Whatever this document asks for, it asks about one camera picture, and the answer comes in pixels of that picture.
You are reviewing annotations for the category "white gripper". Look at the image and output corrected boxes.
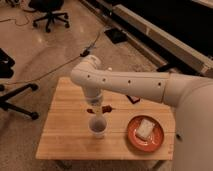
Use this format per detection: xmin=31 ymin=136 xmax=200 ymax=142
xmin=86 ymin=94 xmax=103 ymax=115

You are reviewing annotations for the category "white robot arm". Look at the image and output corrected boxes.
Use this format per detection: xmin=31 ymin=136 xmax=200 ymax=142
xmin=71 ymin=55 xmax=213 ymax=171

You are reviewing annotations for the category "dark brown box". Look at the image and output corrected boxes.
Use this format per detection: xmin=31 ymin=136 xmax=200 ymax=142
xmin=126 ymin=95 xmax=140 ymax=104

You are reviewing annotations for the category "wooden table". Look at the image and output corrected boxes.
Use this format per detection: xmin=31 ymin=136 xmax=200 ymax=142
xmin=36 ymin=77 xmax=175 ymax=160

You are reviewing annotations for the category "white sponge block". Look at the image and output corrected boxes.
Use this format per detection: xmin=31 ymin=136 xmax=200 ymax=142
xmin=136 ymin=119 xmax=155 ymax=140

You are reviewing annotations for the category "orange plate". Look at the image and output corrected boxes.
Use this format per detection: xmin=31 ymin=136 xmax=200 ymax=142
xmin=127 ymin=115 xmax=164 ymax=153

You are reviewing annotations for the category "black floor plate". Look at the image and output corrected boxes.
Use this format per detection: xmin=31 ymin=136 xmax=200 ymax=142
xmin=105 ymin=28 xmax=127 ymax=44

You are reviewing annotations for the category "black chair base left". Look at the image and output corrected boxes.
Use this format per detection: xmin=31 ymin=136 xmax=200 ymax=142
xmin=0 ymin=48 xmax=39 ymax=120

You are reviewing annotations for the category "black office chair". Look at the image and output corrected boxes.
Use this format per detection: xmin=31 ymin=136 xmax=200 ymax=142
xmin=28 ymin=0 xmax=70 ymax=33

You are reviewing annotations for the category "black floor cable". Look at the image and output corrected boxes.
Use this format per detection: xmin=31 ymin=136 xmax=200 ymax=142
xmin=0 ymin=31 xmax=103 ymax=86

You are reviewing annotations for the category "long grey rail beam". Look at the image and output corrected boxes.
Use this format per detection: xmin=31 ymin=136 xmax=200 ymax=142
xmin=113 ymin=5 xmax=213 ymax=78

